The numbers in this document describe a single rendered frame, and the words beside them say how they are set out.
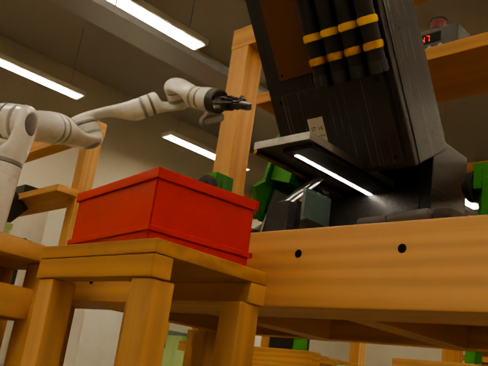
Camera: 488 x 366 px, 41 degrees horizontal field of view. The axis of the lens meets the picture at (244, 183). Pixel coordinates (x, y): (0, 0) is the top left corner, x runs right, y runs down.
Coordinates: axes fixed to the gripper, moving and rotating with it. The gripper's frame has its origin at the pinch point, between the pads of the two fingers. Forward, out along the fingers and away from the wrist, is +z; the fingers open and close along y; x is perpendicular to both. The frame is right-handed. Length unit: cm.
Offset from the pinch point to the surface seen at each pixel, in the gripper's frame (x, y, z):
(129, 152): 228, 413, -673
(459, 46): -17, 30, 50
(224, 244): 6, -62, 56
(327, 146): -1, -23, 48
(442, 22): -20, 52, 33
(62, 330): 22, -83, 35
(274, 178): 13.2, -14.7, 24.3
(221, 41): 52, 425, -468
